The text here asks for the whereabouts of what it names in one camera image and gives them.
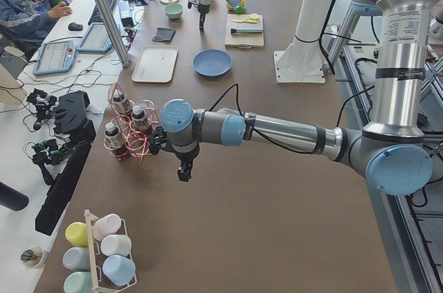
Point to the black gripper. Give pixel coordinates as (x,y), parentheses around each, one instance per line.
(203,10)
(185,158)

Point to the blue plate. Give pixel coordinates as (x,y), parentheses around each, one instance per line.
(212,63)

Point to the green bowl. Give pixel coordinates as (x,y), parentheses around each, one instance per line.
(173,10)

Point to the steel muddler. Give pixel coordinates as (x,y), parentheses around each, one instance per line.
(237,31)

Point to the green lime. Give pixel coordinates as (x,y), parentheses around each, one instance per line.
(239,10)

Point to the grey cloth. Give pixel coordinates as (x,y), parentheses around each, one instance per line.
(164,34)

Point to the lemon slice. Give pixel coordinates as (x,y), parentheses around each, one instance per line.
(244,18)

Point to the yellow plastic knife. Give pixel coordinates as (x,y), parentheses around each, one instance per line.
(246,21)

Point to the lemon half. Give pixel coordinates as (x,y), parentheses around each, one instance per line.
(254,17)

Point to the wooden cutting board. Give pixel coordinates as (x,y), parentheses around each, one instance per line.
(243,40)

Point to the cream rabbit tray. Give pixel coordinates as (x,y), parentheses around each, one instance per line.
(155,64)

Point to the dark drink bottle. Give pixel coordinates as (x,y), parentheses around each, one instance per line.
(121,103)
(140,121)
(115,141)

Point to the pink cup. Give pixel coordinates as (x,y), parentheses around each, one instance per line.
(105,226)

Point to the white cup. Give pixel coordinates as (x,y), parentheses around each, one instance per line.
(116,244)

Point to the teach pendant tablet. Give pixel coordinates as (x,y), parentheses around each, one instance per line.
(96,40)
(55,57)

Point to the blue cup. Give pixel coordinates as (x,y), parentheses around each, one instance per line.
(118,269)

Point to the yellow cup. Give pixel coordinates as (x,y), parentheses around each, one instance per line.
(76,234)

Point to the black computer mouse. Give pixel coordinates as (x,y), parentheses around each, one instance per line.
(74,26)

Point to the grey cup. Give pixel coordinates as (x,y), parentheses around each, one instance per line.
(76,259)

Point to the mint green cup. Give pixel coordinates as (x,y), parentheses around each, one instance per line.
(78,282)

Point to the paper cup with tools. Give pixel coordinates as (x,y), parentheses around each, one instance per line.
(34,257)

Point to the copper wire bottle rack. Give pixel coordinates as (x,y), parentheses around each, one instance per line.
(129,132)

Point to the white wire cup rack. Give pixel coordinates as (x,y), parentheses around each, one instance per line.
(100,282)

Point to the aluminium frame post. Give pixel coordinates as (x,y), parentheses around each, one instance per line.
(113,32)

